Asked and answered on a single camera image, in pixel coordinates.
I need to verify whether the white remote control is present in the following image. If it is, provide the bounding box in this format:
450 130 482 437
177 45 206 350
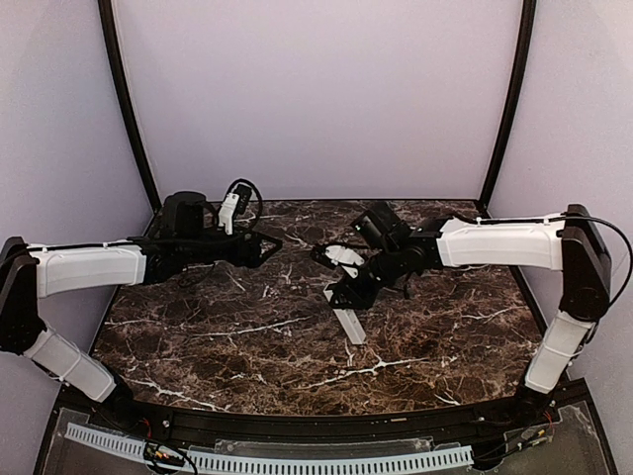
323 283 366 345

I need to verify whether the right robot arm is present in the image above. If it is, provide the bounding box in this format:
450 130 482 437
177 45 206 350
311 202 621 427

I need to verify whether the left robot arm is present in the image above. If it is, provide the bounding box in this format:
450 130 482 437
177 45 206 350
1 183 282 405

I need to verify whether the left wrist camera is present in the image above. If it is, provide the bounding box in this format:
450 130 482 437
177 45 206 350
218 178 263 236

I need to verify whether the black front rail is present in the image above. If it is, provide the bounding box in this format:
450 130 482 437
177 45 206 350
131 400 518 446

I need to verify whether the white slotted cable duct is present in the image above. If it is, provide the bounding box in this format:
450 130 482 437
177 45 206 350
64 423 474 474

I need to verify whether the black left frame post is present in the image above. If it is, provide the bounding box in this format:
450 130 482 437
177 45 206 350
97 0 161 213

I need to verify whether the black frame post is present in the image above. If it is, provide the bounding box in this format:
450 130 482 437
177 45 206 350
97 0 161 213
478 0 537 213

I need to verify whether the black right frame post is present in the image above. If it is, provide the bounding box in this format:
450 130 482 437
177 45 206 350
478 0 537 213

